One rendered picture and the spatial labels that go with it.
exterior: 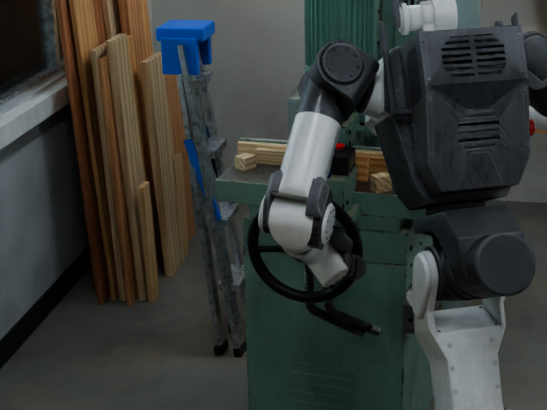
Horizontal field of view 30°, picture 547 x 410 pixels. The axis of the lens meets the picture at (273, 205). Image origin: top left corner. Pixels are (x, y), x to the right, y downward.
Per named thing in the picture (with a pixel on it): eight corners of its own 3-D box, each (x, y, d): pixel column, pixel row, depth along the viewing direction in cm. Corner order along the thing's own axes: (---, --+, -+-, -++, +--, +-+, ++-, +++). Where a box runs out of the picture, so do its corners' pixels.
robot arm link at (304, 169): (318, 229, 181) (348, 117, 188) (250, 215, 185) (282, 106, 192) (328, 250, 192) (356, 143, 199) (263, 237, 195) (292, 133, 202)
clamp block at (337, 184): (287, 211, 254) (286, 176, 251) (302, 193, 266) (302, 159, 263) (345, 216, 249) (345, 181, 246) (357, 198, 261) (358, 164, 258)
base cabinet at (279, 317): (247, 474, 297) (240, 250, 272) (302, 377, 349) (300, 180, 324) (400, 500, 284) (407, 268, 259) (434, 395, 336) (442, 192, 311)
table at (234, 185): (202, 213, 261) (200, 191, 259) (241, 176, 289) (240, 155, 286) (438, 237, 244) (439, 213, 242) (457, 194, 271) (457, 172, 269)
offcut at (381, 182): (369, 189, 258) (369, 174, 257) (385, 186, 260) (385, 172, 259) (376, 193, 256) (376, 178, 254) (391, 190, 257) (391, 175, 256)
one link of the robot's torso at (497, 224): (545, 293, 178) (531, 193, 180) (475, 301, 176) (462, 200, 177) (483, 296, 206) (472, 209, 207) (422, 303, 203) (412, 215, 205)
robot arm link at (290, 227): (332, 269, 203) (312, 255, 185) (283, 259, 206) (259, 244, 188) (343, 218, 205) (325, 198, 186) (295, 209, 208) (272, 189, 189)
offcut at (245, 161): (245, 164, 279) (245, 152, 278) (256, 167, 277) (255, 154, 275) (234, 168, 276) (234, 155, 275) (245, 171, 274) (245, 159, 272)
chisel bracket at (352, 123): (321, 156, 269) (321, 124, 266) (334, 141, 281) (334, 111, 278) (348, 158, 267) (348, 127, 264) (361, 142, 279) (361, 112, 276)
